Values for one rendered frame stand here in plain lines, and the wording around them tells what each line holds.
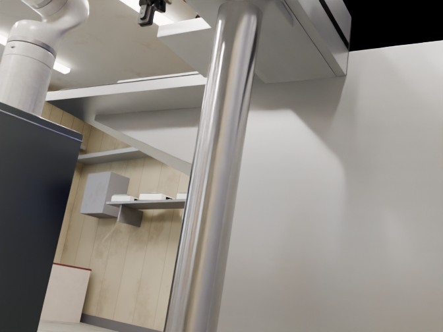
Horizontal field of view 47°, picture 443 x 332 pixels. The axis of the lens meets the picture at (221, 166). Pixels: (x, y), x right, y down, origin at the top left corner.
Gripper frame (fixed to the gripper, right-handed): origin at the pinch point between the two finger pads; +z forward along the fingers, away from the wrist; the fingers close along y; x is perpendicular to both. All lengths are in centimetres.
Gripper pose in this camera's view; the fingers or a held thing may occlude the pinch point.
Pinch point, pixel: (146, 16)
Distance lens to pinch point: 119.1
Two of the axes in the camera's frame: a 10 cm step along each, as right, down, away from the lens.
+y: 4.9, 3.0, 8.2
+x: -8.6, 0.1, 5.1
